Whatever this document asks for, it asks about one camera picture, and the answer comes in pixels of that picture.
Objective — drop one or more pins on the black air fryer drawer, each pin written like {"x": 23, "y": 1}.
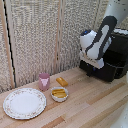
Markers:
{"x": 106, "y": 73}

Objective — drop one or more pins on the woven beige screen panel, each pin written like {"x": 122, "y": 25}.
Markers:
{"x": 73, "y": 30}
{"x": 3, "y": 50}
{"x": 33, "y": 36}

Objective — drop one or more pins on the white floral rim plate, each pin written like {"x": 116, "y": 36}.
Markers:
{"x": 24, "y": 103}

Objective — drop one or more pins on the white black Franka arm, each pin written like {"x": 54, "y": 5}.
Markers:
{"x": 100, "y": 38}

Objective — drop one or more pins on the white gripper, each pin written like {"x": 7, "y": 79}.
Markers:
{"x": 91, "y": 61}

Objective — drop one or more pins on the yellow bread piece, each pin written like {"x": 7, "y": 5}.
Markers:
{"x": 58, "y": 90}
{"x": 62, "y": 81}
{"x": 60, "y": 95}

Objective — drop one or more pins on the pink cup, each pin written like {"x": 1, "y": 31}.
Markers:
{"x": 43, "y": 82}

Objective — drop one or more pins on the white oval bowl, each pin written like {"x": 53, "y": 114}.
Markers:
{"x": 59, "y": 99}

